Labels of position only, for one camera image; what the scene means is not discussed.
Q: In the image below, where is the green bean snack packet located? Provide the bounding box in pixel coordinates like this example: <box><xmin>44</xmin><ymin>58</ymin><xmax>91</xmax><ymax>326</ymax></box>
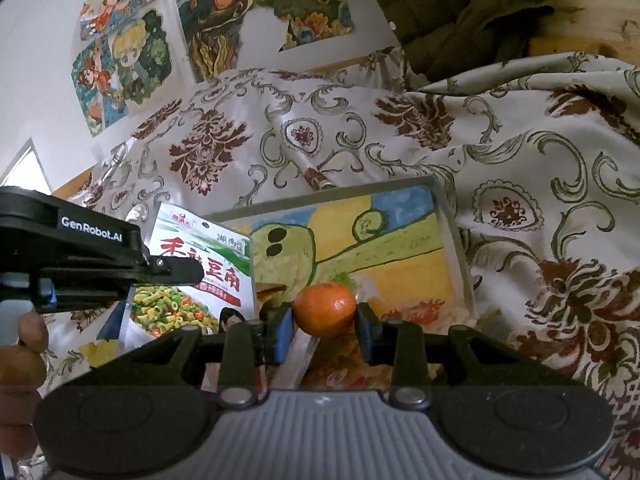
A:
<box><xmin>119</xmin><ymin>201</ymin><xmax>257</xmax><ymax>361</ymax></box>

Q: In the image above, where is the cartoon children wall poster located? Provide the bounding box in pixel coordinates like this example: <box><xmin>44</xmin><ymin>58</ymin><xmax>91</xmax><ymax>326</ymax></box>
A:
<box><xmin>72</xmin><ymin>0</ymin><xmax>173</xmax><ymax>138</ymax></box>

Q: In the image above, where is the bright window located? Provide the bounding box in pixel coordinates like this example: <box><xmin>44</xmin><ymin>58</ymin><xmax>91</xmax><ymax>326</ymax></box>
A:
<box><xmin>0</xmin><ymin>137</ymin><xmax>53</xmax><ymax>193</ymax></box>

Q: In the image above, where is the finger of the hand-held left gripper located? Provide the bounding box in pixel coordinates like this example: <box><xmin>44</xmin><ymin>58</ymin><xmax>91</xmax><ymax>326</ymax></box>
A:
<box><xmin>120</xmin><ymin>247</ymin><xmax>206</xmax><ymax>293</ymax></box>

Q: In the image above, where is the person's left hand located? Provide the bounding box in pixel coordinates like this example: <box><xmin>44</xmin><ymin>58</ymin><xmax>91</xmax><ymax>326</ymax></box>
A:
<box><xmin>0</xmin><ymin>312</ymin><xmax>49</xmax><ymax>456</ymax></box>

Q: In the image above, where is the grey tray box with cartoon painting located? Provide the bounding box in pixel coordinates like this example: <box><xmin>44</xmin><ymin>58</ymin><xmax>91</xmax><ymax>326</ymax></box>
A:
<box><xmin>77</xmin><ymin>175</ymin><xmax>476</xmax><ymax>391</ymax></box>

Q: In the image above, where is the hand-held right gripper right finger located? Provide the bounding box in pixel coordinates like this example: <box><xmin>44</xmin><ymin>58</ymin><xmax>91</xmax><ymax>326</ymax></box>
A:
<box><xmin>355</xmin><ymin>302</ymin><xmax>571</xmax><ymax>407</ymax></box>

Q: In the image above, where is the wooden bed end board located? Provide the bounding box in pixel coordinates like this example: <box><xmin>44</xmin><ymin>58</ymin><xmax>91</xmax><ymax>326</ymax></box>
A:
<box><xmin>525</xmin><ymin>0</ymin><xmax>640</xmax><ymax>68</ymax></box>

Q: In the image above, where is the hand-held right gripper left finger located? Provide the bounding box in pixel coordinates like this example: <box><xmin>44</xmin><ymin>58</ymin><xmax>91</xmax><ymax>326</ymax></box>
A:
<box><xmin>90</xmin><ymin>305</ymin><xmax>294</xmax><ymax>407</ymax></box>

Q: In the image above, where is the floral printed blanket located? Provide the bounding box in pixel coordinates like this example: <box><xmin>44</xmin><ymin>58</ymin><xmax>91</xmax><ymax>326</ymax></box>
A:
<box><xmin>15</xmin><ymin>47</ymin><xmax>640</xmax><ymax>480</ymax></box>

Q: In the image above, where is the olive quilted jacket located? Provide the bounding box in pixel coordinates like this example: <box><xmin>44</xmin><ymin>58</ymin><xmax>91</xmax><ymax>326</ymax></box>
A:
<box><xmin>360</xmin><ymin>0</ymin><xmax>616</xmax><ymax>83</ymax></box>

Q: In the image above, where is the orange tangerine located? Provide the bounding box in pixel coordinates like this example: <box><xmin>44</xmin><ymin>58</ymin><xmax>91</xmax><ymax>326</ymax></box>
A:
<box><xmin>292</xmin><ymin>282</ymin><xmax>357</xmax><ymax>337</ymax></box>

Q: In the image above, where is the white green snack packet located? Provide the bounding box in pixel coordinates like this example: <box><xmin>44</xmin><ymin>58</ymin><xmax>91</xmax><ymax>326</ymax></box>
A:
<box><xmin>327</xmin><ymin>270</ymin><xmax>383</xmax><ymax>306</ymax></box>

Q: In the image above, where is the beige rice cracker packet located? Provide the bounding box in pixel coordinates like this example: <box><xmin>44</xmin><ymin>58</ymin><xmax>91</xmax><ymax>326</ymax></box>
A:
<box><xmin>307</xmin><ymin>300</ymin><xmax>476</xmax><ymax>392</ymax></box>

